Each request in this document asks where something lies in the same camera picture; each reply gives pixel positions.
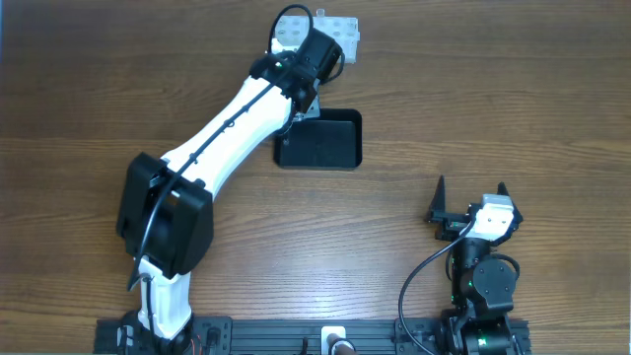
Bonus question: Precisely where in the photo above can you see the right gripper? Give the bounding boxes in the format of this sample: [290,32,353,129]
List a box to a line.
[425,175,526,243]

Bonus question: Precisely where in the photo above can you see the black tray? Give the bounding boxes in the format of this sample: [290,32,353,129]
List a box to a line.
[272,106,364,172]

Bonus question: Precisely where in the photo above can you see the white test tube rack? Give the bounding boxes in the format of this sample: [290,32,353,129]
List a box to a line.
[272,14,362,64]

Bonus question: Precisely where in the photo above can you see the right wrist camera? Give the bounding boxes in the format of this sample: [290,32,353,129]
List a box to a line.
[458,193,516,242]

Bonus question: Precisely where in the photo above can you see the black cable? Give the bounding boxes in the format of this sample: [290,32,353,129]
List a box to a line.
[397,219,477,355]
[126,3,316,292]

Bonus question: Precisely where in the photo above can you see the mounting rail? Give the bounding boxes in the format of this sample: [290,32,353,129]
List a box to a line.
[93,316,533,355]

